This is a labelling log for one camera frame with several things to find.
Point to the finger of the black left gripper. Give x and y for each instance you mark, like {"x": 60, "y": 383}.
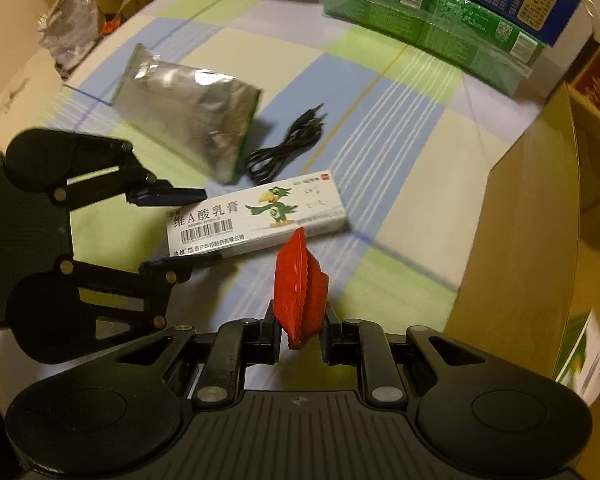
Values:
{"x": 179, "y": 267}
{"x": 172, "y": 194}

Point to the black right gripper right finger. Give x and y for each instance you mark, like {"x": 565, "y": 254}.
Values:
{"x": 364, "y": 346}

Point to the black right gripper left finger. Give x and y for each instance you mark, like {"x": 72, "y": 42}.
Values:
{"x": 237, "y": 345}

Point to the red snack packet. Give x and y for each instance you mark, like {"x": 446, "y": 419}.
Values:
{"x": 300, "y": 291}

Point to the silver foil pouch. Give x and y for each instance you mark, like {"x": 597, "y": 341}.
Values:
{"x": 202, "y": 116}

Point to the white parrot ointment box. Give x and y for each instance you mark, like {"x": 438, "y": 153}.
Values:
{"x": 257, "y": 218}

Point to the white green throat spray box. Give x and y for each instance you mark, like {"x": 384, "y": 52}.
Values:
{"x": 578, "y": 364}

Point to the checkered tablecloth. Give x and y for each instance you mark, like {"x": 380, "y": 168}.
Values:
{"x": 408, "y": 138}

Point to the crumpled plastic bag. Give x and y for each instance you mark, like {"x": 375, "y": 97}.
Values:
{"x": 69, "y": 31}

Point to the brown cardboard box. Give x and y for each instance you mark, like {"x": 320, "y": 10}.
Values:
{"x": 535, "y": 261}

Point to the green wrapped box pack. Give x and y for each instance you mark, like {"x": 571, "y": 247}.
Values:
{"x": 460, "y": 32}

